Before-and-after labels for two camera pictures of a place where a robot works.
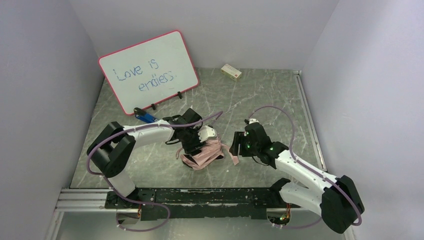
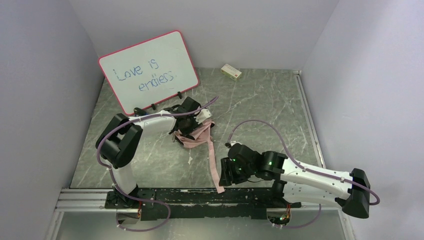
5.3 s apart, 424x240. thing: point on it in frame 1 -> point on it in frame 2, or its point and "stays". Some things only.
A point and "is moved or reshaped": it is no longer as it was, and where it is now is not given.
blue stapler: x=142 y=115 stays
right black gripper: x=239 y=143 -> x=227 y=171
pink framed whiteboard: x=146 y=73 stays
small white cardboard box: x=233 y=73 stays
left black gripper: x=192 y=145 -> x=187 y=126
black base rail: x=200 y=203 stays
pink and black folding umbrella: x=213 y=149 is moved or reshaped
